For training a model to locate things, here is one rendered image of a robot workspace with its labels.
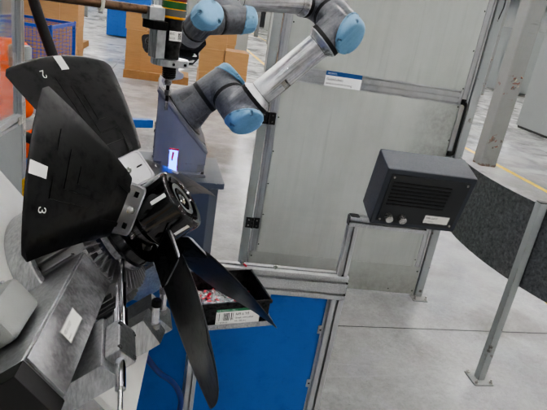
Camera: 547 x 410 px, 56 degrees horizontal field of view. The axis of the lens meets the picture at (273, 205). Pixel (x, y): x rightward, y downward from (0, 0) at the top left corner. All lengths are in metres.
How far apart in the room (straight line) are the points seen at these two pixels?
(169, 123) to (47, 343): 1.13
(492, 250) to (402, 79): 1.02
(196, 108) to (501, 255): 1.68
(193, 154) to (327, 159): 1.33
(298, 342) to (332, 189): 1.49
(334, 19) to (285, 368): 1.11
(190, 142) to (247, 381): 0.81
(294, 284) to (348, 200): 1.57
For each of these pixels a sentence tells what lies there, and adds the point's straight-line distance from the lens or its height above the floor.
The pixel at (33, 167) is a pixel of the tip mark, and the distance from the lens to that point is 0.70.
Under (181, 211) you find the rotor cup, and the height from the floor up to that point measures 1.22.
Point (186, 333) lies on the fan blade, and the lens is 0.90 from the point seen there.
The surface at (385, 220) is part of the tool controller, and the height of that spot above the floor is 1.06.
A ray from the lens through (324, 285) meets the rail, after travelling 1.58.
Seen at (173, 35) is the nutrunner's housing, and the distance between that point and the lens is 0.99.
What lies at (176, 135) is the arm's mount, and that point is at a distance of 1.76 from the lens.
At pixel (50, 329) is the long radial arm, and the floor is 1.14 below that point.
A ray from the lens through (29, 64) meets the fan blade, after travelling 1.05.
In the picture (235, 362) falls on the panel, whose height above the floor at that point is 0.51.
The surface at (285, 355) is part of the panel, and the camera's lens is 1.73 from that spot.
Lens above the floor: 1.57
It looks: 20 degrees down
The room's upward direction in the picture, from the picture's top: 9 degrees clockwise
